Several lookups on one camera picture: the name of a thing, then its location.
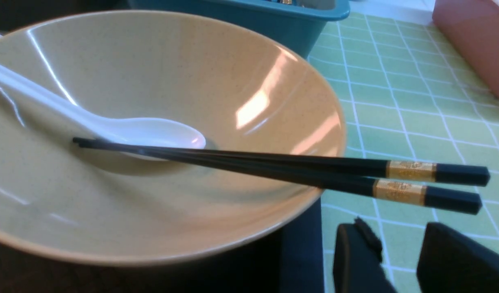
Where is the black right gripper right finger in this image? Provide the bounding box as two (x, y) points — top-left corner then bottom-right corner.
(416, 221), (499, 293)

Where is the black chopstick gold band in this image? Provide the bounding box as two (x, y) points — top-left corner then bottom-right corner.
(72, 137), (491, 186)
(72, 138), (483, 215)

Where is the beige noodle bowl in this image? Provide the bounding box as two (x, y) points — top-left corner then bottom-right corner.
(0, 11), (346, 267)

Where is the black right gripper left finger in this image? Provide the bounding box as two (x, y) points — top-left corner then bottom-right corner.
(333, 217), (396, 293)

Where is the teal plastic chopstick bin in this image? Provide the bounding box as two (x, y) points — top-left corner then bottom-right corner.
(127, 0), (350, 58)

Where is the white ceramic soup spoon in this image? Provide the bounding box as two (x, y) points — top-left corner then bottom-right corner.
(0, 65), (207, 161)

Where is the pink plastic box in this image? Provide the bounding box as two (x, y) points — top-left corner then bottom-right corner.
(432, 0), (499, 99)

